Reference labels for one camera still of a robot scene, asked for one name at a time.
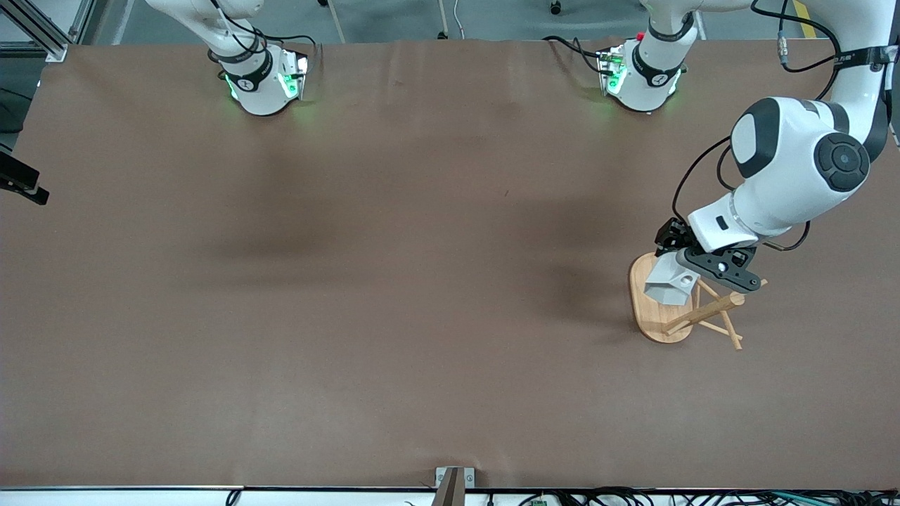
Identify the black right arm base cable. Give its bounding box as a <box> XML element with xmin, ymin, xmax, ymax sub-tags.
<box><xmin>253</xmin><ymin>28</ymin><xmax>321</xmax><ymax>67</ymax></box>

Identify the metal bracket with dark post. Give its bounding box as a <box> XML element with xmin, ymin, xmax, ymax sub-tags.
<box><xmin>430</xmin><ymin>467</ymin><xmax>476</xmax><ymax>506</ymax></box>

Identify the black cable bundle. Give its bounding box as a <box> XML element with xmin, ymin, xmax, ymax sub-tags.
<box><xmin>517</xmin><ymin>486</ymin><xmax>900</xmax><ymax>506</ymax></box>

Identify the black left arm base cable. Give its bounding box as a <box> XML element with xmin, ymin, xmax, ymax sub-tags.
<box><xmin>541</xmin><ymin>35</ymin><xmax>609</xmax><ymax>74</ymax></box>

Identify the white faceted cup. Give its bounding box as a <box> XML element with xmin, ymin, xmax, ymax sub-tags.
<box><xmin>643</xmin><ymin>251</ymin><xmax>701</xmax><ymax>307</ymax></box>

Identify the aluminium frame post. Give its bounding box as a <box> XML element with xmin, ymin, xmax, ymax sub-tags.
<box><xmin>0</xmin><ymin>0</ymin><xmax>71</xmax><ymax>63</ymax></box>

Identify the brown table cover sheet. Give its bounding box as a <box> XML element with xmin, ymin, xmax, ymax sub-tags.
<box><xmin>0</xmin><ymin>39</ymin><xmax>900</xmax><ymax>490</ymax></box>

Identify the black arm base cable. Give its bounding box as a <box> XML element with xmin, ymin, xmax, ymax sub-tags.
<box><xmin>253</xmin><ymin>28</ymin><xmax>321</xmax><ymax>67</ymax></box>
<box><xmin>541</xmin><ymin>35</ymin><xmax>609</xmax><ymax>74</ymax></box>

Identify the wooden cup rack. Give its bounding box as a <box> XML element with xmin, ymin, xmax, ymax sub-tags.
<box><xmin>628</xmin><ymin>252</ymin><xmax>769</xmax><ymax>351</ymax></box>

